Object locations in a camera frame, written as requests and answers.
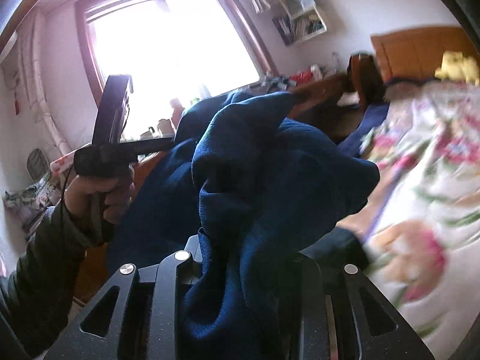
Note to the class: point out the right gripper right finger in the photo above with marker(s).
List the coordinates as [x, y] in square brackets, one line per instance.
[340, 314]

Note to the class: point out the navy blue suit jacket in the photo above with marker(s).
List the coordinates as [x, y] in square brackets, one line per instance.
[254, 213]

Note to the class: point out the dark left sleeve forearm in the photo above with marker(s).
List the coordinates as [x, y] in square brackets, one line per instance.
[37, 297]

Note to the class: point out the person left hand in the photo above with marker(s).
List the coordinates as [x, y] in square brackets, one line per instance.
[112, 196]

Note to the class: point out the window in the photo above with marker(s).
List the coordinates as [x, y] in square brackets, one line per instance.
[177, 52]

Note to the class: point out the floral bed quilt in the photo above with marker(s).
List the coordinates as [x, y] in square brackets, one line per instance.
[420, 226]

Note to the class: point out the red basket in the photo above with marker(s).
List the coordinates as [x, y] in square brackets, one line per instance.
[302, 77]

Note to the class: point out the wooden desk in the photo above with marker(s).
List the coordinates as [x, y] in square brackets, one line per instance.
[167, 211]

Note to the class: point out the plastic water bottle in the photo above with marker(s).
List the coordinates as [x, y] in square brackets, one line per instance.
[336, 63]

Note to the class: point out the wooden chair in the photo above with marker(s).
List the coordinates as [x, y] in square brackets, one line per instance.
[365, 79]

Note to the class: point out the wooden headboard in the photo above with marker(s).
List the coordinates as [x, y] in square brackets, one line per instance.
[417, 52]

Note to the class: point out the yellow plush toy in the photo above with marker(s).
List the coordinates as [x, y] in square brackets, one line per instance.
[456, 67]

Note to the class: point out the white wall shelf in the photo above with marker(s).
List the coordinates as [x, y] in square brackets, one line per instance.
[297, 21]

